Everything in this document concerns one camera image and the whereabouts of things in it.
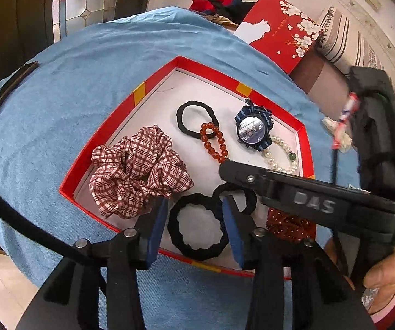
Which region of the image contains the person's right forearm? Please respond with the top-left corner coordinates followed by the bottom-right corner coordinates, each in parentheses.
top-left (364, 280), bottom-right (395, 325)

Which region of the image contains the black cable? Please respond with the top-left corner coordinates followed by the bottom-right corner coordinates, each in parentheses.
top-left (0, 170), bottom-right (109, 269)

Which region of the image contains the pile of dark clothes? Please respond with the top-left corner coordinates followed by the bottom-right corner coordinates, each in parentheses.
top-left (189, 0), bottom-right (256, 28)

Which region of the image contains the red bead bracelet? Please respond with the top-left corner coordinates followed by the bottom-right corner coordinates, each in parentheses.
top-left (199, 122), bottom-right (232, 162)

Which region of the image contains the person's right hand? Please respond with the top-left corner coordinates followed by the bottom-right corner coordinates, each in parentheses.
top-left (324, 237), bottom-right (395, 313)

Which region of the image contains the blue towel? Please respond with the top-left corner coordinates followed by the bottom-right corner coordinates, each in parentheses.
top-left (0, 6), bottom-right (359, 330)

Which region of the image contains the watch with navy striped strap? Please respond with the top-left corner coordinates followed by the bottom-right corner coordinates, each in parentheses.
top-left (234, 98), bottom-right (274, 152)

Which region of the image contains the red plaid scrunchie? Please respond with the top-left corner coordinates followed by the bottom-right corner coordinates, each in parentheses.
top-left (91, 125), bottom-right (194, 219)

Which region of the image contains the black hair tie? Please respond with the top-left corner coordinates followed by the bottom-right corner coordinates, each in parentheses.
top-left (168, 194), bottom-right (230, 261)
top-left (214, 183), bottom-right (258, 215)
top-left (177, 100), bottom-right (220, 141)

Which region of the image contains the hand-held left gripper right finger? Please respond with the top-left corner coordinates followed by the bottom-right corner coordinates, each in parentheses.
top-left (222, 194), bottom-right (377, 330)

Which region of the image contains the red floral box lid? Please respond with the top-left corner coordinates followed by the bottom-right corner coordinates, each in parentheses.
top-left (233, 0), bottom-right (325, 75)

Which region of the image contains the white pearl bracelet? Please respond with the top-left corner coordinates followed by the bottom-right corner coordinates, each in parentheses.
top-left (261, 137), bottom-right (299, 176)

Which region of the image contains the red gift box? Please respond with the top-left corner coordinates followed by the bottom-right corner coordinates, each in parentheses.
top-left (59, 55), bottom-right (313, 281)

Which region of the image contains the pink sofa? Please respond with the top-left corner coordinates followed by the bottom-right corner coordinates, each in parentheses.
top-left (290, 50), bottom-right (352, 114)

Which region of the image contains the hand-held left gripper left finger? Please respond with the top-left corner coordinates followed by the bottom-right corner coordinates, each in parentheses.
top-left (15, 197), bottom-right (170, 330)

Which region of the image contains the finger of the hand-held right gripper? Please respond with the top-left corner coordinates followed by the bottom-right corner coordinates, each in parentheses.
top-left (220, 161), bottom-right (395, 244)

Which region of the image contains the red polka dot scrunchie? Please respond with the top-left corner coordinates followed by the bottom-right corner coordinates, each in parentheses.
top-left (266, 208), bottom-right (318, 243)

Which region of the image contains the cream dotted scrunchie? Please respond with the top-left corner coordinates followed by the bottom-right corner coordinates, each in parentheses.
top-left (323, 117), bottom-right (354, 152)

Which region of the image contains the striped floral cushion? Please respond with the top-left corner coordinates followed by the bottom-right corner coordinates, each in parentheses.
top-left (316, 7), bottom-right (395, 111)

